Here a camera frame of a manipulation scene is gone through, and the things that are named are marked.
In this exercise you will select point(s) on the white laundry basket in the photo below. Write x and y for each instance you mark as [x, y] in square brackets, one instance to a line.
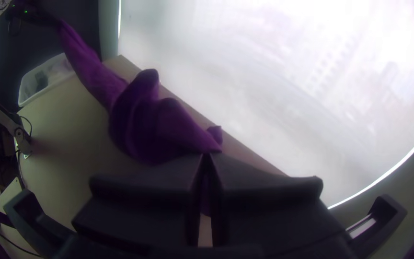
[27, 94]

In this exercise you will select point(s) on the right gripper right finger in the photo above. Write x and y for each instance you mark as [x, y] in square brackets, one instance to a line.
[264, 212]

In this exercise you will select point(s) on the dark t-shirt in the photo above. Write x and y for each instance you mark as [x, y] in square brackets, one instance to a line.
[149, 122]

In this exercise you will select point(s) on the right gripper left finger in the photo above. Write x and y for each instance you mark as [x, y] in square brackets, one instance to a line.
[146, 201]

